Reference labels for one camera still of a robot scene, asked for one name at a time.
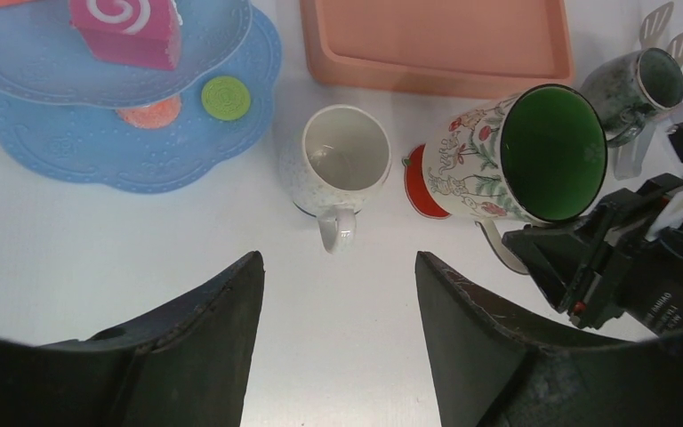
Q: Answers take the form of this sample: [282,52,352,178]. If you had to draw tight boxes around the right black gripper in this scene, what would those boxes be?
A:
[502,104,683,334]

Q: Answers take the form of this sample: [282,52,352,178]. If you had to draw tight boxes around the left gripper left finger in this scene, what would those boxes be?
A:
[0,251,265,426]

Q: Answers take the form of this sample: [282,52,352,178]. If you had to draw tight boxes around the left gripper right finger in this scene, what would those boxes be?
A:
[414,252,683,426]

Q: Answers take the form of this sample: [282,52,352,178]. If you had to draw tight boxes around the floral mug green inside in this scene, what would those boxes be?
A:
[421,84,607,275]

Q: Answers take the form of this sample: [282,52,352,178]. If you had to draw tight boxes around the metal serving tongs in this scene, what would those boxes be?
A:
[612,1,683,181]

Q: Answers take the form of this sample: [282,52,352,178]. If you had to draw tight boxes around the red round coaster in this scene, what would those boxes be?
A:
[402,144,450,220]

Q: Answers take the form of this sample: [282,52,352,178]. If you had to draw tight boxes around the dark green ceramic mug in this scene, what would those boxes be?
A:
[580,48,683,149]

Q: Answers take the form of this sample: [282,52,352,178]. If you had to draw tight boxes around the cream ceramic mug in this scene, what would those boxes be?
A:
[278,104,392,254]

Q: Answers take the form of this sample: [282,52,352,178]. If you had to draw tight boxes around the orange glazed donut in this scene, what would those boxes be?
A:
[116,95,181,130]

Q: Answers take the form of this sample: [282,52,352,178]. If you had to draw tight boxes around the green round macaron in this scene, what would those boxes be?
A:
[201,76,252,121]

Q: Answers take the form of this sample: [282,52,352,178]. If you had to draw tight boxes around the blue three-tier cake stand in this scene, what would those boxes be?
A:
[0,0,284,195]

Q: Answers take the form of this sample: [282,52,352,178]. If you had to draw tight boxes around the pink swirl roll cake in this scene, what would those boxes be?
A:
[68,0,182,71]

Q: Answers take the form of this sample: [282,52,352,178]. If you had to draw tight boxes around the pink cake slice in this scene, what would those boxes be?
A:
[0,0,33,8]

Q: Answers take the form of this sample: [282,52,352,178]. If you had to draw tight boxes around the blue-grey round coaster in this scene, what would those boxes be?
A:
[293,202,317,218]

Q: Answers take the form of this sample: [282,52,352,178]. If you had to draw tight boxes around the pink dessert tray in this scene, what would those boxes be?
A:
[299,0,575,100]

